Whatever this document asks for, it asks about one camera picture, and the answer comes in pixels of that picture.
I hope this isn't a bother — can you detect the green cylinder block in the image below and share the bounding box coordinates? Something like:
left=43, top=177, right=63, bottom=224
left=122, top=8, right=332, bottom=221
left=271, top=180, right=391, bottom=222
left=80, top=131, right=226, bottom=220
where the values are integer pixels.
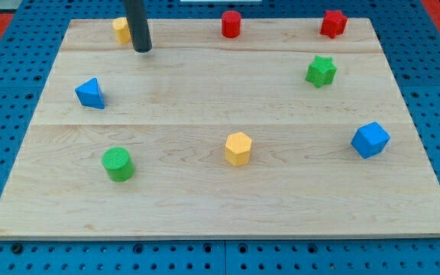
left=102, top=147, right=135, bottom=182

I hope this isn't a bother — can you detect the green star block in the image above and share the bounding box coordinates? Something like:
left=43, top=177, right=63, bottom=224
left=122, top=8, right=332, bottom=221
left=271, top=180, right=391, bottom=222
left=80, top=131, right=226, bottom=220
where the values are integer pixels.
left=305, top=56, right=337, bottom=88

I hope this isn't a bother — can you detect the black cylindrical robot arm stylus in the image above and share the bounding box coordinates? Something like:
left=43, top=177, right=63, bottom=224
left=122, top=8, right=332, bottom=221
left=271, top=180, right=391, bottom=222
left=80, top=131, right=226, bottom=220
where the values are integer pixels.
left=122, top=0, right=152, bottom=53

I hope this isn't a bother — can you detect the light wooden board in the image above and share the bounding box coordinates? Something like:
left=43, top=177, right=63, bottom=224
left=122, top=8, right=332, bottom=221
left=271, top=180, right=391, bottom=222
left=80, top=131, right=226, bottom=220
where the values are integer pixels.
left=0, top=18, right=440, bottom=241

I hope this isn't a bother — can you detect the yellow hexagon block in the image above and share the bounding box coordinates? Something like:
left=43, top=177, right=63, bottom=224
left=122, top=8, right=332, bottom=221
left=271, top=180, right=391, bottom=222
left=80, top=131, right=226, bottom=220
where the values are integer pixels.
left=225, top=132, right=252, bottom=167

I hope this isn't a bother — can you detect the blue cube block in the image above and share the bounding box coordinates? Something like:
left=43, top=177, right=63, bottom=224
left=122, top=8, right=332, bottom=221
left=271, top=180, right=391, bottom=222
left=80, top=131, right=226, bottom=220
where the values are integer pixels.
left=351, top=121, right=390, bottom=159

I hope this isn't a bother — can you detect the yellow block behind stylus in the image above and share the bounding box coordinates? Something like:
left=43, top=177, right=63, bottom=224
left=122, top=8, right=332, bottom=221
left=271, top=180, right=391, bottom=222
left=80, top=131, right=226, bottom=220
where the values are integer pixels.
left=112, top=17, right=131, bottom=44

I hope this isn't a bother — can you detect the red star block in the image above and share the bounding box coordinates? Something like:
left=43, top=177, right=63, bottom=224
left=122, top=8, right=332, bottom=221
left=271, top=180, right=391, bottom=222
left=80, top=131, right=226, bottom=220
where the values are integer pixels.
left=319, top=10, right=348, bottom=39

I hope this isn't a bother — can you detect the red cylinder block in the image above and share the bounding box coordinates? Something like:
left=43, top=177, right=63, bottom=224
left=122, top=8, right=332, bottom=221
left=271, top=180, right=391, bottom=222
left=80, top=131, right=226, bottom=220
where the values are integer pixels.
left=221, top=10, right=241, bottom=38

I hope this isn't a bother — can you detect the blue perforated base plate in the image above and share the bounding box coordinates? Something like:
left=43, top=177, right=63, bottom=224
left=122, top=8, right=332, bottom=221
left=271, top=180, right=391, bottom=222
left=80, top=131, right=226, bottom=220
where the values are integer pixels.
left=0, top=1, right=440, bottom=274

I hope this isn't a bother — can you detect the blue triangular prism block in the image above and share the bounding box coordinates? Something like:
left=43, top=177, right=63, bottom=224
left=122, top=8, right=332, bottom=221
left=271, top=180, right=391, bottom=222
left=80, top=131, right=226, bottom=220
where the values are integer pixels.
left=75, top=78, right=105, bottom=109

